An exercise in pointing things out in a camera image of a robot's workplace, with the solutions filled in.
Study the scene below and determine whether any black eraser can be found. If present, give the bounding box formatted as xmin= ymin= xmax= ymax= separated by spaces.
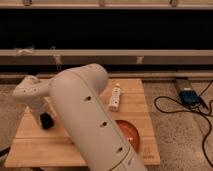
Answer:
xmin=40 ymin=113 xmax=54 ymax=129

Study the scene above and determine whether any black cable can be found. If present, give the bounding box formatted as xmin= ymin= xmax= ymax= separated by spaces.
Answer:
xmin=153 ymin=79 xmax=213 ymax=169

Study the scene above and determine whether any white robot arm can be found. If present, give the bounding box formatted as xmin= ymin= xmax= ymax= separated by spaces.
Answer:
xmin=13 ymin=64 xmax=147 ymax=171

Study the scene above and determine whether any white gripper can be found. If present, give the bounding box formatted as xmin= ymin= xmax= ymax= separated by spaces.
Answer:
xmin=27 ymin=98 xmax=51 ymax=129

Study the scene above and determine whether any blue box device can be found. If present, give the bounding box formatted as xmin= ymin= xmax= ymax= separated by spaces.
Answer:
xmin=179 ymin=89 xmax=200 ymax=106

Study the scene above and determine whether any wooden board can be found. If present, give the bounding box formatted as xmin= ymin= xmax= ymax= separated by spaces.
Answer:
xmin=5 ymin=79 xmax=160 ymax=168

